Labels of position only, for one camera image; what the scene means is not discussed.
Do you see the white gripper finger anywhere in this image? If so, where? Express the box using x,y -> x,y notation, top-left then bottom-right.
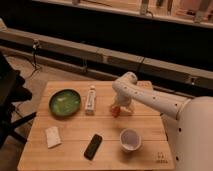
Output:
124,105 -> 134,115
110,104 -> 117,112

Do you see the red pepper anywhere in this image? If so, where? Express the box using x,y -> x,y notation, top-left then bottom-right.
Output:
111,106 -> 120,117

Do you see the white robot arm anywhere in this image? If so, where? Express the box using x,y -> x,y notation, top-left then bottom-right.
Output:
112,72 -> 213,171

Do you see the white sponge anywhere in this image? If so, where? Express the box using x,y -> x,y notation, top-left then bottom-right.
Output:
45,126 -> 61,148

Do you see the white tube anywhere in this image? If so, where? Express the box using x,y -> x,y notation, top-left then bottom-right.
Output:
85,86 -> 96,115

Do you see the white paper cup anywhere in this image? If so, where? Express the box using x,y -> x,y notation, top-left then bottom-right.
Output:
119,129 -> 142,153

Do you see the black remote control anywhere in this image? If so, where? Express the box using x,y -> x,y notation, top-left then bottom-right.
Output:
84,134 -> 102,160

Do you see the wooden folding table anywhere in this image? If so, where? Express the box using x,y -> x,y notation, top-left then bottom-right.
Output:
18,81 -> 174,171

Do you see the green bowl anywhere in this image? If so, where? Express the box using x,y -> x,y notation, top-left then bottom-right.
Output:
49,89 -> 81,118

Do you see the black chair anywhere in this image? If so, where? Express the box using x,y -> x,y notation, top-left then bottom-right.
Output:
0,51 -> 36,149

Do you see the black cable on floor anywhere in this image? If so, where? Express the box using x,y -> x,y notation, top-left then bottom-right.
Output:
30,39 -> 43,79

